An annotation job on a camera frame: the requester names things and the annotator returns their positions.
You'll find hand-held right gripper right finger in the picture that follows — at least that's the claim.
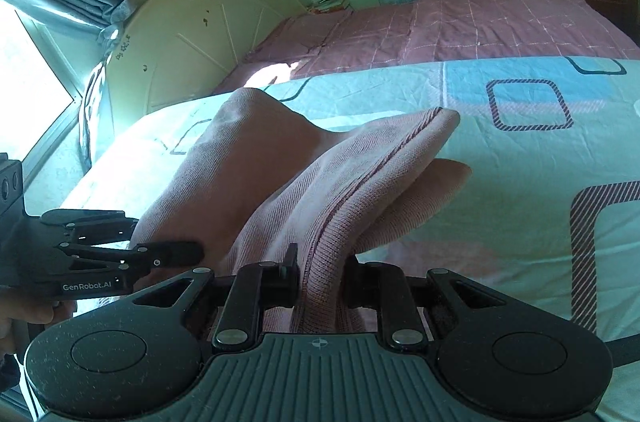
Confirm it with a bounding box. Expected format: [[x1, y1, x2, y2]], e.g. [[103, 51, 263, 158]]
[[342, 258, 511, 351]]

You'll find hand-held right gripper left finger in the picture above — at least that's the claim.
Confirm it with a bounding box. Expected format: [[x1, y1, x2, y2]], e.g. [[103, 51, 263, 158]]
[[131, 243, 301, 351]]

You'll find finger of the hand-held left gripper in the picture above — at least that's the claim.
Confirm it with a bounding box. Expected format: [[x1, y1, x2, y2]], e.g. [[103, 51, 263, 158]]
[[58, 241, 205, 276], [41, 209, 141, 246]]

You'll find pink knit sweater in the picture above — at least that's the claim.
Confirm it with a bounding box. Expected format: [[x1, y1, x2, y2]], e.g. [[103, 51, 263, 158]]
[[131, 87, 473, 335]]

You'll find person's left hand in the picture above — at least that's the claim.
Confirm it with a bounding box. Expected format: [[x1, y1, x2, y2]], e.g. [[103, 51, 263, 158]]
[[0, 285, 73, 356]]

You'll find blue patterned bed sheet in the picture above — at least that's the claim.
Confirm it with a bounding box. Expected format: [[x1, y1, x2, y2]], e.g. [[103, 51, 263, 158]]
[[60, 57, 640, 422]]

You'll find window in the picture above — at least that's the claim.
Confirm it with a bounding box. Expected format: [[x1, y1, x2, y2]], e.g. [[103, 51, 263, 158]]
[[0, 0, 85, 184]]

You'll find cream arched headboard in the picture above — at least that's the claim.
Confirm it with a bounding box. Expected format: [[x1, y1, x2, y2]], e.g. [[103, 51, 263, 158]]
[[105, 0, 308, 138]]

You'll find pink checked bed cover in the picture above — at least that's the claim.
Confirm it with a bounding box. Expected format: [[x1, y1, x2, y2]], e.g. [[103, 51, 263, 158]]
[[212, 0, 640, 96]]

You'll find stack of books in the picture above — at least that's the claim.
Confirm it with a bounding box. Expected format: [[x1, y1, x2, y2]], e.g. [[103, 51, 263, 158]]
[[306, 0, 351, 14]]

